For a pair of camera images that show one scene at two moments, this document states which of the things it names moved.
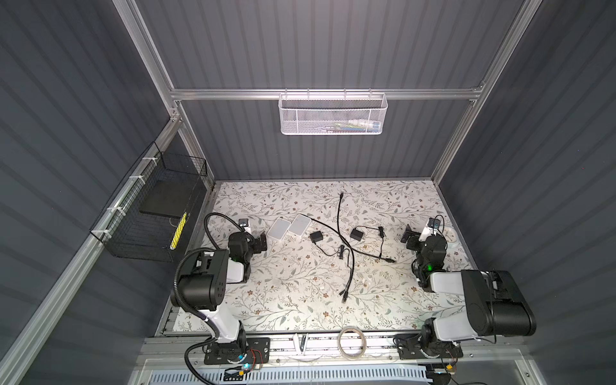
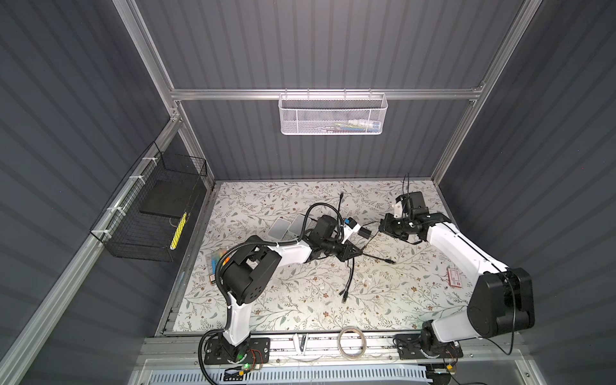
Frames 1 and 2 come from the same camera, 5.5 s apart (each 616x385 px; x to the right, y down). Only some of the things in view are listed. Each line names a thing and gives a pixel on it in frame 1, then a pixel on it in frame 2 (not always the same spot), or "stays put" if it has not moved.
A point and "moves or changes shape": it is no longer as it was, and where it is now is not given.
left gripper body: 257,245 → 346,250
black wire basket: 149,216 stays put
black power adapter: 356,234 moves or changes shape
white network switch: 278,228 stays put
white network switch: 299,225 stays put
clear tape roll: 339,346 stays put
